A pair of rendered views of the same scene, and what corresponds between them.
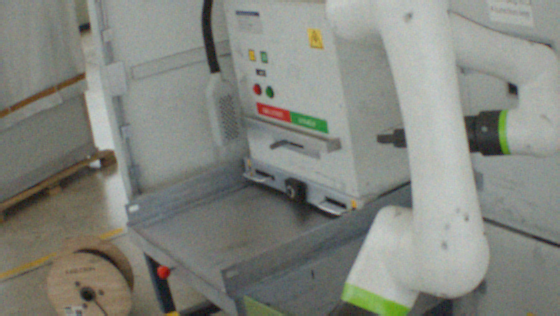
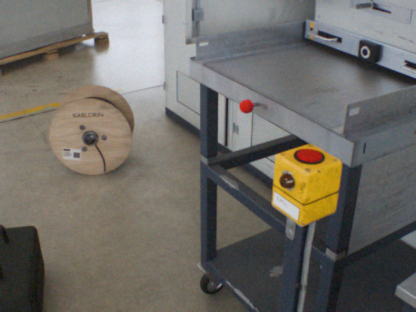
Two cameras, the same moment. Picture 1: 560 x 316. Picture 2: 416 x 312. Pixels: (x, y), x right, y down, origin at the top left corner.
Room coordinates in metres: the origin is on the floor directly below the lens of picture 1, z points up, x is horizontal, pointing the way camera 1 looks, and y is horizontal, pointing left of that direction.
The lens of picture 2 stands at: (0.61, 0.48, 1.29)
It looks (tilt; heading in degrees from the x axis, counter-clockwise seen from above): 28 degrees down; 357
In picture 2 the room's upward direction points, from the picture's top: straight up
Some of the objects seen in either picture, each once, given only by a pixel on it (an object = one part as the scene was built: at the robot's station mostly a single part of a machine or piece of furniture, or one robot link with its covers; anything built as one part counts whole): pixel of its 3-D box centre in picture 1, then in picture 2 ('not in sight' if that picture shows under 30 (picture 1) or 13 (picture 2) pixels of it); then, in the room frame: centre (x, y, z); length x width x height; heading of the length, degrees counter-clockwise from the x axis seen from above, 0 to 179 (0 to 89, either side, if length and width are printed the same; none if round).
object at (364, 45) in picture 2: (294, 189); (368, 51); (1.96, -0.02, 0.90); 0.06 x 0.03 x 0.05; 30
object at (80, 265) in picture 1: (90, 284); (92, 129); (2.99, 0.92, 0.20); 0.40 x 0.22 x 0.40; 91
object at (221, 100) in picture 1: (224, 110); not in sight; (2.11, 0.12, 1.09); 0.08 x 0.05 x 0.17; 120
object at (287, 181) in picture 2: not in sight; (285, 181); (1.33, 0.32, 0.87); 0.03 x 0.01 x 0.03; 30
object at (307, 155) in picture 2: not in sight; (309, 158); (1.35, 0.28, 0.90); 0.04 x 0.04 x 0.02
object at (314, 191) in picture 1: (306, 185); (377, 49); (1.98, -0.05, 0.90); 0.54 x 0.05 x 0.06; 30
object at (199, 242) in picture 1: (287, 220); (355, 79); (1.94, 0.01, 0.82); 0.68 x 0.62 x 0.06; 120
